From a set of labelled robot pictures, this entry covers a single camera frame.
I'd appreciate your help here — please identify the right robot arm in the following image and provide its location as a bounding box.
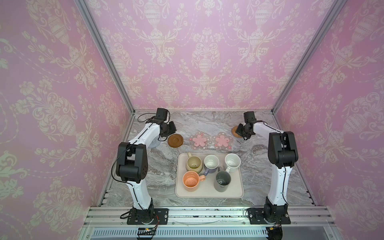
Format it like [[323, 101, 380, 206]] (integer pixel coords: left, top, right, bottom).
[[236, 122, 299, 225]]

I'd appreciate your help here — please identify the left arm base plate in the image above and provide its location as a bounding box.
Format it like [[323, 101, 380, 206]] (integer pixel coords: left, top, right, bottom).
[[127, 209, 169, 225]]

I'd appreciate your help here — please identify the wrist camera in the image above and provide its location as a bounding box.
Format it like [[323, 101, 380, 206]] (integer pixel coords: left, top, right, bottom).
[[155, 108, 169, 122], [244, 111, 257, 124]]

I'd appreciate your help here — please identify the beige serving tray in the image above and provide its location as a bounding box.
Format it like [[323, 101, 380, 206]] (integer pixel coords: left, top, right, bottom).
[[175, 153, 245, 199]]

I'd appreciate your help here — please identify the grey mug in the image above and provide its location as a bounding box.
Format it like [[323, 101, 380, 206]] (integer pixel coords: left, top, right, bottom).
[[214, 167, 232, 193]]

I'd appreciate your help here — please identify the pink flower coaster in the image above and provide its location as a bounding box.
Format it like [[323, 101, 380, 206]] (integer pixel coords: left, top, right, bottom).
[[189, 132, 211, 150], [213, 133, 233, 151]]

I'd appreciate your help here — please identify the blue woven round coaster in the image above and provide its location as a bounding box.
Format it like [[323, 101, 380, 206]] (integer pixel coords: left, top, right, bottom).
[[149, 137, 161, 149]]

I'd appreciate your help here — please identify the right aluminium corner post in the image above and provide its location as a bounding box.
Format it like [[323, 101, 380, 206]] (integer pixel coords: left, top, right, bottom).
[[271, 0, 347, 116]]

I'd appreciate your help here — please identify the lavender white mug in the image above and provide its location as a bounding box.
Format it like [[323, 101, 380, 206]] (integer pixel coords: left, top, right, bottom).
[[199, 155, 220, 176]]

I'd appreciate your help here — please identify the rattan woven round coaster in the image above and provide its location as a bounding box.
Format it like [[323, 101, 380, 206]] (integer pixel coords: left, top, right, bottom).
[[231, 126, 242, 138]]

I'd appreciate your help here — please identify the aluminium corner post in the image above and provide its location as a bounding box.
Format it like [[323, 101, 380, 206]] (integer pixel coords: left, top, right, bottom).
[[74, 0, 135, 115], [271, 0, 347, 116]]

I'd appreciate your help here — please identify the brown wooden round coaster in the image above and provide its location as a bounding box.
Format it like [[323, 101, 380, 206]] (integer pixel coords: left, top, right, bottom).
[[168, 134, 184, 148]]

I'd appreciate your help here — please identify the yellow-green mug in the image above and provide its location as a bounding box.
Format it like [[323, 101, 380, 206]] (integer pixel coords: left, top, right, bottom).
[[186, 153, 203, 174]]

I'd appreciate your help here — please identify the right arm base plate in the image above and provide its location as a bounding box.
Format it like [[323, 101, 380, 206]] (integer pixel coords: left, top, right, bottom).
[[246, 208, 292, 225]]

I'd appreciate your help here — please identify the orange pink mug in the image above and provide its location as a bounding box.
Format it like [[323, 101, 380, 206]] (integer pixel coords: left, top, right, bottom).
[[182, 171, 206, 192]]

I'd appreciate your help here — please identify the left aluminium corner post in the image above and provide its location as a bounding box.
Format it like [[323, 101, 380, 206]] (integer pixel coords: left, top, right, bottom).
[[74, 0, 135, 115]]

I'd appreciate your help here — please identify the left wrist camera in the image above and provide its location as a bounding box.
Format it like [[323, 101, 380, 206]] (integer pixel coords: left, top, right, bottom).
[[155, 108, 169, 122]]

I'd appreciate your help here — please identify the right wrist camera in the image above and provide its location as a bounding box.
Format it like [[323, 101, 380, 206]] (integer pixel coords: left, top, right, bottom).
[[244, 111, 257, 124]]

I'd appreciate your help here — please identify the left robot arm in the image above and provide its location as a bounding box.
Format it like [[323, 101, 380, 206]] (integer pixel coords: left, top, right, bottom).
[[115, 120, 176, 225]]

